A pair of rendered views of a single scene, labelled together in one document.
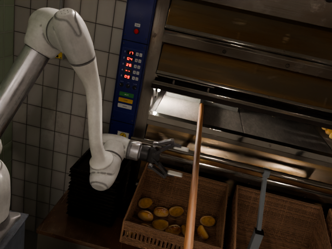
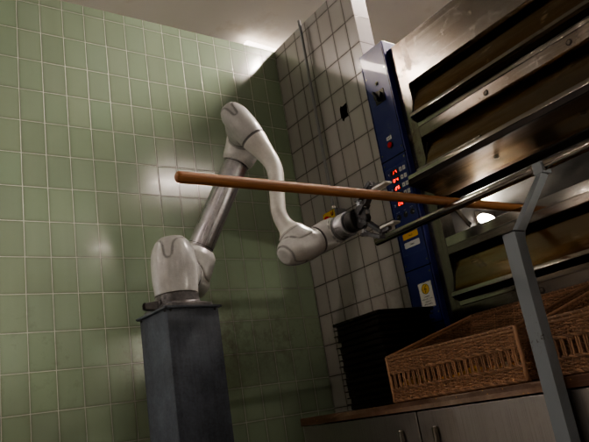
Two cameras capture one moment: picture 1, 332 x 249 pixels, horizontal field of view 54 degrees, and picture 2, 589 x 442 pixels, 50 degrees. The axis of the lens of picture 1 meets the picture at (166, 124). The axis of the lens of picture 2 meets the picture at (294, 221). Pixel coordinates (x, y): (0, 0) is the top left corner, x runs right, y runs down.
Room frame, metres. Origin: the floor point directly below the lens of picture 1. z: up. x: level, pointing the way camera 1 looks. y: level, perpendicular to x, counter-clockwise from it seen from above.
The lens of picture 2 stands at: (-0.21, -1.40, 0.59)
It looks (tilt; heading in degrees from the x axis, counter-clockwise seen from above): 17 degrees up; 49
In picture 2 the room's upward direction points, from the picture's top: 9 degrees counter-clockwise
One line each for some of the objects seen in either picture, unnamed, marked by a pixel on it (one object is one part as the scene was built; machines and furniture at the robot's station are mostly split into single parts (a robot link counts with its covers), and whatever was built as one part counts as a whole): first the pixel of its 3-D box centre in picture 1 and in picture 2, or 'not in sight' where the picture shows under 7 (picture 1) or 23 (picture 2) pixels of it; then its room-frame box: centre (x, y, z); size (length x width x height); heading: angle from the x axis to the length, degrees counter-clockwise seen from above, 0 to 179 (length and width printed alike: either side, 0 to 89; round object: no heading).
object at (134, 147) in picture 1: (135, 150); (345, 224); (1.34, 0.12, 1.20); 0.09 x 0.06 x 0.09; 177
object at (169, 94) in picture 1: (202, 95); not in sight; (2.51, -0.24, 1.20); 0.55 x 0.36 x 0.03; 87
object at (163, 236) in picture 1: (178, 210); (494, 341); (1.62, -0.18, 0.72); 0.56 x 0.49 x 0.28; 84
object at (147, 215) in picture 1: (145, 215); not in sight; (1.64, 0.01, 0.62); 0.10 x 0.07 x 0.06; 82
